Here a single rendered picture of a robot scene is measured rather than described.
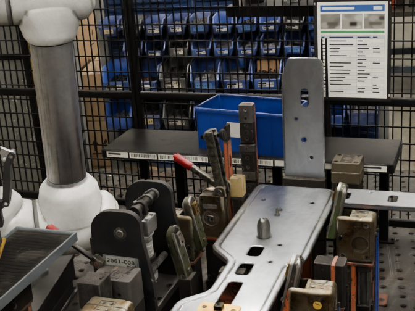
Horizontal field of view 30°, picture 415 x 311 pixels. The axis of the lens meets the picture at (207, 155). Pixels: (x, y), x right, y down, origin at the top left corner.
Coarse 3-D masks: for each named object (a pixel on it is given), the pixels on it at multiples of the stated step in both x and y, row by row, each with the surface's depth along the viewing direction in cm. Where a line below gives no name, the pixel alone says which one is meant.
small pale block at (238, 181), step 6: (234, 174) 204; (234, 180) 201; (240, 180) 201; (234, 186) 202; (240, 186) 201; (234, 192) 202; (240, 192) 202; (234, 198) 203; (240, 198) 202; (234, 204) 204; (240, 204) 203; (234, 210) 205; (246, 264) 210
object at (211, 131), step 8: (208, 136) 190; (216, 136) 191; (224, 136) 190; (208, 144) 191; (216, 144) 194; (208, 152) 192; (216, 152) 191; (216, 160) 192; (216, 168) 193; (224, 168) 195; (216, 176) 193; (224, 176) 196; (216, 184) 194; (224, 184) 196
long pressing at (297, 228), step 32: (256, 192) 208; (288, 192) 207; (320, 192) 205; (256, 224) 189; (288, 224) 188; (320, 224) 187; (224, 256) 173; (256, 256) 173; (288, 256) 172; (224, 288) 160; (256, 288) 159
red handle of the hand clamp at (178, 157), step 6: (174, 156) 197; (180, 156) 196; (180, 162) 196; (186, 162) 196; (186, 168) 197; (192, 168) 196; (198, 168) 196; (198, 174) 196; (204, 174) 196; (210, 180) 195
